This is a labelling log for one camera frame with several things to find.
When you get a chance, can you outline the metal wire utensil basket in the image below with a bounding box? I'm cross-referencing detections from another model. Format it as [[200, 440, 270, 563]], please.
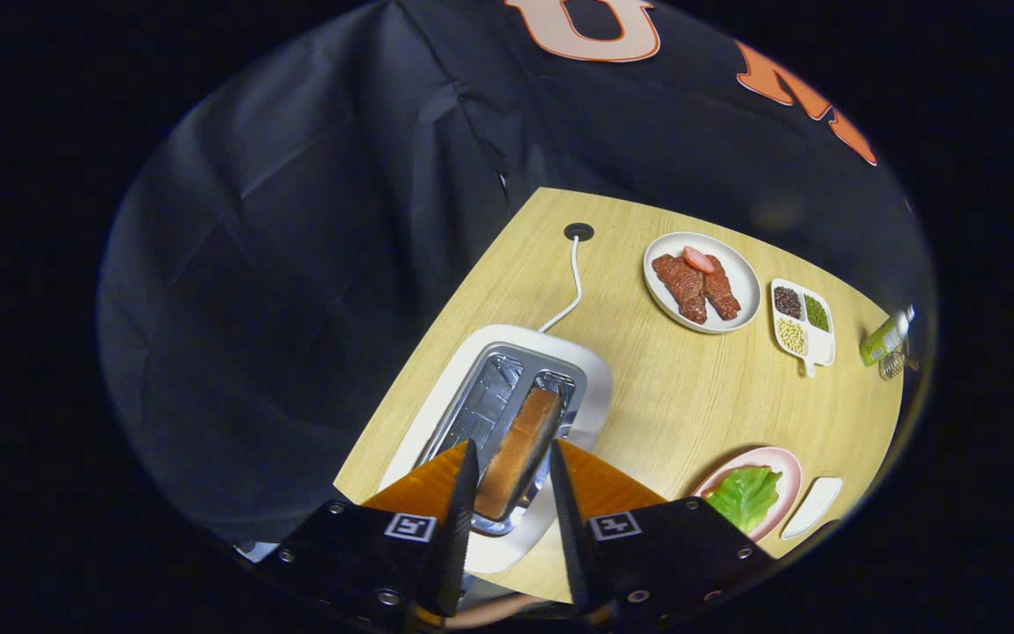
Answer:
[[878, 348, 920, 381]]

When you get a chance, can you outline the white toaster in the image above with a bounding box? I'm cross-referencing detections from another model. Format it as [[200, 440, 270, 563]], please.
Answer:
[[377, 324, 614, 575]]

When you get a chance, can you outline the toasted bread slice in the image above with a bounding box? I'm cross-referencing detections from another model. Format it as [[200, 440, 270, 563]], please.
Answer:
[[474, 386, 562, 522]]

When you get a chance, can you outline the pink round plate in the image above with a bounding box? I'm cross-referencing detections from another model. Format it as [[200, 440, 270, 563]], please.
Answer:
[[692, 446, 803, 542]]

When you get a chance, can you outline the small white plate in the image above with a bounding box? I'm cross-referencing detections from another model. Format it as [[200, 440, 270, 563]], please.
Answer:
[[780, 476, 844, 540]]

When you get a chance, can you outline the white toaster cable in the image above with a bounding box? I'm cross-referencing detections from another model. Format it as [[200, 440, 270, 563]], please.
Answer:
[[538, 234, 584, 334]]

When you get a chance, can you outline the green and silver bottle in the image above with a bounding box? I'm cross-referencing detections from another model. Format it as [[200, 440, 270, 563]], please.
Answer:
[[859, 305, 916, 367]]

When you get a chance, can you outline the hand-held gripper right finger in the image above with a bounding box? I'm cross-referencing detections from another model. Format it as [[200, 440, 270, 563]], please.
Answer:
[[549, 439, 776, 628]]

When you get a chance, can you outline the black backdrop cloth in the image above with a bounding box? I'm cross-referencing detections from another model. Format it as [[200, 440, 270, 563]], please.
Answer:
[[98, 0, 935, 564]]

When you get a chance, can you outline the white divided dish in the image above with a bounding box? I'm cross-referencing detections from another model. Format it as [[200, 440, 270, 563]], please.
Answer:
[[769, 278, 837, 378]]

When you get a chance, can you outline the brown meat piece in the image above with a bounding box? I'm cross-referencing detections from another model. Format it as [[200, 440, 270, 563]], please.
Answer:
[[702, 254, 742, 321], [651, 254, 709, 325]]

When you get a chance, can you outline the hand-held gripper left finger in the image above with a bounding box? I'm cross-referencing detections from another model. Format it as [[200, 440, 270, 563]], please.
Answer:
[[256, 439, 481, 630]]

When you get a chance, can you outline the white round plate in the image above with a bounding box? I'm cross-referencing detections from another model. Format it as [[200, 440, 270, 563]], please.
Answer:
[[643, 232, 762, 335]]

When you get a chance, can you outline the green lettuce leaf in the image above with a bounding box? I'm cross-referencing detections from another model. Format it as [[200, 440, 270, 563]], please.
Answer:
[[706, 466, 783, 535]]

